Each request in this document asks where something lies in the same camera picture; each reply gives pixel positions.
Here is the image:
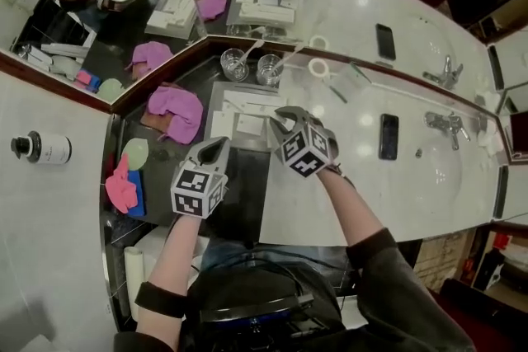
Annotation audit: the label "white folded towel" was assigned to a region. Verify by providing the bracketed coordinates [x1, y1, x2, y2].
[477, 126, 503, 157]

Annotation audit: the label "chrome faucet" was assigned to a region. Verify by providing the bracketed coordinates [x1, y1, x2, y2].
[423, 110, 472, 152]

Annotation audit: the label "cream paper roll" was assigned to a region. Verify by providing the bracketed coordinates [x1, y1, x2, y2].
[124, 246, 146, 322]

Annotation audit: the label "person's dark shirt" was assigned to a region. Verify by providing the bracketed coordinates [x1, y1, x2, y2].
[113, 227, 478, 352]

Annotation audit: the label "black cable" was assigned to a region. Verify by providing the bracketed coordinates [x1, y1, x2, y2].
[204, 249, 362, 302]

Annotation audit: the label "angled mirror panel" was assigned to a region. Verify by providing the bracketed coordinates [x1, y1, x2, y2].
[485, 0, 528, 165]
[0, 0, 208, 115]

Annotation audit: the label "brown cloth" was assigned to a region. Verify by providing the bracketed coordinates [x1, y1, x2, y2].
[139, 110, 167, 132]

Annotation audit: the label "white sink basin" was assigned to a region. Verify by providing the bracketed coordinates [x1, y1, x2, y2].
[406, 134, 464, 218]

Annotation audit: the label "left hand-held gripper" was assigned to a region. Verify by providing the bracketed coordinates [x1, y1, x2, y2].
[170, 136, 232, 220]

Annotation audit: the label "white pump bottle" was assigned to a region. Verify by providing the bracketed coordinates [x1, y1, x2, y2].
[10, 130, 73, 166]

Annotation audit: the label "clear plastic tray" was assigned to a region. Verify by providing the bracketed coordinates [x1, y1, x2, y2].
[204, 81, 290, 150]

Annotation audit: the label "white toilet paper roll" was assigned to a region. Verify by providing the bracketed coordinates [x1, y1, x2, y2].
[308, 57, 332, 82]

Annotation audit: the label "glass tumbler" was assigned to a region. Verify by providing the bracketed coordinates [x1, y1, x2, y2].
[219, 48, 250, 83]
[255, 54, 285, 87]

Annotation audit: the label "purple cloth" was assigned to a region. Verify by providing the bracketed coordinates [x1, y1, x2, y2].
[146, 85, 205, 145]

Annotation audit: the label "black smartphone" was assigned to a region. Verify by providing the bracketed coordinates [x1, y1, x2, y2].
[378, 113, 400, 162]

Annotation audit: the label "large wall mirror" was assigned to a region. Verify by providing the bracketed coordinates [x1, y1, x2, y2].
[172, 0, 511, 119]

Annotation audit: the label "black chest camera mount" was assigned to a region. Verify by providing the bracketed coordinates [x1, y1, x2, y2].
[199, 291, 333, 352]

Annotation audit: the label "pale green round pad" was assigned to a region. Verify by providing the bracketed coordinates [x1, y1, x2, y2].
[120, 137, 150, 171]

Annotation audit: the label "person's left forearm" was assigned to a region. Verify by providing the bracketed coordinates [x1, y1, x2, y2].
[134, 213, 200, 338]

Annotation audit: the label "blue cloth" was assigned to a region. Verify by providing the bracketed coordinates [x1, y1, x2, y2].
[126, 169, 147, 218]

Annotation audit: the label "dark red wooden door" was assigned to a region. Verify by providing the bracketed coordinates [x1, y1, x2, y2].
[427, 278, 528, 352]

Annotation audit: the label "person's right forearm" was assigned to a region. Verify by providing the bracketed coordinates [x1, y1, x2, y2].
[316, 167, 385, 249]

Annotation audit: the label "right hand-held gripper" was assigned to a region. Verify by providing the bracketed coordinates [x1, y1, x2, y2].
[269, 106, 341, 180]

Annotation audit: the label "person's blue jeans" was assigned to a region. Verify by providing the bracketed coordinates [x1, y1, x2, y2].
[199, 240, 354, 274]

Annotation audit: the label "black forearm band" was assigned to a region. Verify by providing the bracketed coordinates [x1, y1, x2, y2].
[134, 280, 188, 319]

